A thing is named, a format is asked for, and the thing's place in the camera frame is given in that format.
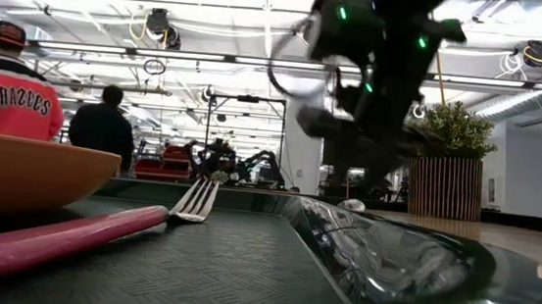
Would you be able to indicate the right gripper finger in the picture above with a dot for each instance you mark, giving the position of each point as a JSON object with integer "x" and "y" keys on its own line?
{"x": 323, "y": 122}
{"x": 419, "y": 143}

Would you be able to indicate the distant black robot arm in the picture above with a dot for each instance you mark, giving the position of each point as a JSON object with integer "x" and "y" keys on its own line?
{"x": 267, "y": 164}

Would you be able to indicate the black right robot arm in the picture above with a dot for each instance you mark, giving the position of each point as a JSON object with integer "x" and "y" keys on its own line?
{"x": 395, "y": 30}

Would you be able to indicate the dark green plastic tray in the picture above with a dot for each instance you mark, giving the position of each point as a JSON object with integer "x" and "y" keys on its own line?
{"x": 251, "y": 268}

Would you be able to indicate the white building column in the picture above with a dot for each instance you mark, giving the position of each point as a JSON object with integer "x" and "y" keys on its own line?
{"x": 302, "y": 164}

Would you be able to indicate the potted shrub in slatted planter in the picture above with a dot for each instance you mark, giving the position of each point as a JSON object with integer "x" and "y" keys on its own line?
{"x": 447, "y": 187}

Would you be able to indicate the distant seated person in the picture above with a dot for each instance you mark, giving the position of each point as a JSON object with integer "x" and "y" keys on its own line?
{"x": 216, "y": 154}

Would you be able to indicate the white flower bunch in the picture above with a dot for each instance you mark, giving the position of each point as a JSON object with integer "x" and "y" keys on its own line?
{"x": 222, "y": 175}

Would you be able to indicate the red tool cart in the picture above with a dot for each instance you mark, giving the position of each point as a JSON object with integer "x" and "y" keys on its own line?
{"x": 162, "y": 162}

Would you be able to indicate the person in dark top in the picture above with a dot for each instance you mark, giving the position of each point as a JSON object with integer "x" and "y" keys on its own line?
{"x": 103, "y": 130}

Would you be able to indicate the person in orange jacket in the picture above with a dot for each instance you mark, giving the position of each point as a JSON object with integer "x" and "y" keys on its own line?
{"x": 10, "y": 95}

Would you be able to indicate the black distant rig frame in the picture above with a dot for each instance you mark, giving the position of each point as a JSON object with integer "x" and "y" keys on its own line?
{"x": 248, "y": 99}

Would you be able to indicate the black frame crossbar with lights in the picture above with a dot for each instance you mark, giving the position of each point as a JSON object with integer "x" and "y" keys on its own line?
{"x": 161, "y": 54}

